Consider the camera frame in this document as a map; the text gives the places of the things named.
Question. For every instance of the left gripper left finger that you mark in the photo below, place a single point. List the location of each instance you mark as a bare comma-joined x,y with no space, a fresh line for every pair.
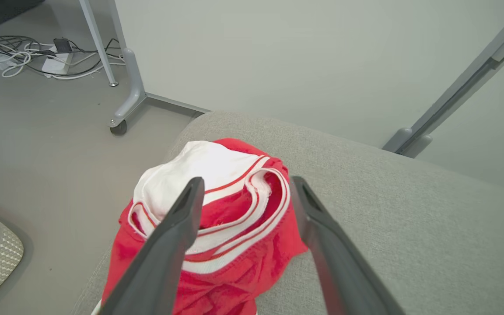
160,262

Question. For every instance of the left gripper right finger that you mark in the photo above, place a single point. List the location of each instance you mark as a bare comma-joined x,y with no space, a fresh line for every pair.
339,271

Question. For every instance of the red white basketball jersey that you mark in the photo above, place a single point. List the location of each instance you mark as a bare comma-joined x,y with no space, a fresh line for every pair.
234,284

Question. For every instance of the grey fabric sofa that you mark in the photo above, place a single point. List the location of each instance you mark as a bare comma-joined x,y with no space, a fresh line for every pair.
409,240

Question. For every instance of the grey caster leg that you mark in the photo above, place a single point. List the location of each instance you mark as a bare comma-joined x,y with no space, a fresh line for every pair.
134,87

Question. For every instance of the thin white metal pole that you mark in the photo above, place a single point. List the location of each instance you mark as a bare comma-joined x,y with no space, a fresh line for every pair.
96,43

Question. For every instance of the black power adapter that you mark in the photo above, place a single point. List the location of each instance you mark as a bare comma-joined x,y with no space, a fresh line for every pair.
62,45

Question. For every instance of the grey rounded partition post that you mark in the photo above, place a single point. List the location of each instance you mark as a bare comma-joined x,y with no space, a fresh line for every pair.
397,141
419,146

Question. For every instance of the grey wall base rail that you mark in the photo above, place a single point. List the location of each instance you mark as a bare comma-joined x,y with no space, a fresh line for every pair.
173,104

